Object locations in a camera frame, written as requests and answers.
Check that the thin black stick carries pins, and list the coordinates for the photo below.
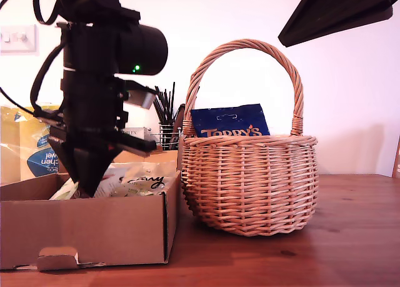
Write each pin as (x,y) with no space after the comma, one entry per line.
(157,114)
(172,102)
(166,105)
(162,112)

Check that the wooden chair back with dots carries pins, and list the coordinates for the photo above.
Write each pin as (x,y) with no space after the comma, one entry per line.
(397,162)

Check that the brown cardboard box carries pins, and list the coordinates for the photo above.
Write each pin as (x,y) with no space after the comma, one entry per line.
(93,227)

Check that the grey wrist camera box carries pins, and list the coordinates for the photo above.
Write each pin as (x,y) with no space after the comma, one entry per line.
(147,99)

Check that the white wall light switch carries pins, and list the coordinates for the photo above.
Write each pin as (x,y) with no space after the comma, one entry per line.
(18,38)

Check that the white Porlex box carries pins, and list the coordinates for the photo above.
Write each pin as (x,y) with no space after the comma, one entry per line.
(139,133)

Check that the blue Terry's orange egg bag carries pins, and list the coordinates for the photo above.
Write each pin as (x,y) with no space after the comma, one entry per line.
(228,121)

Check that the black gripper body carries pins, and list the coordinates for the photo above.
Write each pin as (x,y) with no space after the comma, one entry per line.
(90,112)

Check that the white Galaxy truffle egg bag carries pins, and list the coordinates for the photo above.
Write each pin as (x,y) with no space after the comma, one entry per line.
(150,180)
(64,190)

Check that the yellow kitchen towel pack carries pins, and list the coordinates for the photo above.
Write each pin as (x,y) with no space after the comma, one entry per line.
(15,137)

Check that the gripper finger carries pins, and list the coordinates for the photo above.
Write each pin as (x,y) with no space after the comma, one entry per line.
(92,168)
(67,159)
(337,15)

